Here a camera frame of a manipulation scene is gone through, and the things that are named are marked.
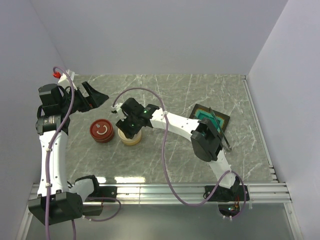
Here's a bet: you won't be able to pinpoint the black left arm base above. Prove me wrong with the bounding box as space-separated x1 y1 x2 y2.
83 186 117 217

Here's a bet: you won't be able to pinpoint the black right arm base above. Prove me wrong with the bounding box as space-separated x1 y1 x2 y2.
208 185 250 203

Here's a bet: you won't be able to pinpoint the red round lid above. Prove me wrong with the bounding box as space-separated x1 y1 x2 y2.
89 118 114 135

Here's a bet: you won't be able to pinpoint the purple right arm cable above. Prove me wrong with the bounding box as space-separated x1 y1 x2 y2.
112 87 248 221

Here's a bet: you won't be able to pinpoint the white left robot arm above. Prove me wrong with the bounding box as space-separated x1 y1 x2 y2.
28 81 109 225

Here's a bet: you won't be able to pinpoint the teal square ceramic plate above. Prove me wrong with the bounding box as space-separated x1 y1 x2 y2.
189 103 230 135

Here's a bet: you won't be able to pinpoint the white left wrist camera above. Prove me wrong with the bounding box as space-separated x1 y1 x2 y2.
52 69 75 89

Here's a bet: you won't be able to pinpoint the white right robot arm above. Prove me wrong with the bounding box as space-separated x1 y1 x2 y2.
112 97 245 202

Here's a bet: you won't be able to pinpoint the cream round lid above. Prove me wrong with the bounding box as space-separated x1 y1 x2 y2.
117 128 142 142

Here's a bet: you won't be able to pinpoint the cream round container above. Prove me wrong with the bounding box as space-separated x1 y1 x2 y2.
121 136 142 146

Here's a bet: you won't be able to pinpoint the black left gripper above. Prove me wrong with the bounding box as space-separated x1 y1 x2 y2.
59 81 109 115

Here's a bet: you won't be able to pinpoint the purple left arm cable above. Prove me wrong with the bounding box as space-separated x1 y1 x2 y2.
44 66 122 240

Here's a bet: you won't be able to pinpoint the steel serving tongs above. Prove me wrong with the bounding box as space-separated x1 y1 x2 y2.
207 106 233 153

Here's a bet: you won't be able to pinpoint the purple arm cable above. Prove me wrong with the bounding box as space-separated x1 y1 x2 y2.
44 66 122 240
112 87 248 221

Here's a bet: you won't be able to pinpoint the brown steel-lined container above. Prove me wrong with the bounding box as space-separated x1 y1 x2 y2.
90 131 115 143

